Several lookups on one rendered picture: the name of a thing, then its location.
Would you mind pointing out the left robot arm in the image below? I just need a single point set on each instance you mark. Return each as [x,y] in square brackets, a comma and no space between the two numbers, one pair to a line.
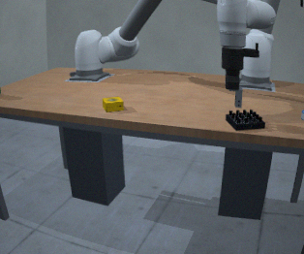
[256,70]

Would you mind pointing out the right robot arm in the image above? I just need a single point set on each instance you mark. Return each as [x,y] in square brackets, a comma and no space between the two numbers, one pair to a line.
[93,50]

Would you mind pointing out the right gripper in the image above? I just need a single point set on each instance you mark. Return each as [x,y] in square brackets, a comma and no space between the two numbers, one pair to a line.
[233,43]

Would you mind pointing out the black knob panel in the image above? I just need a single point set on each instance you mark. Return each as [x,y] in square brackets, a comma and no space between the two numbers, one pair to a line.
[247,122]

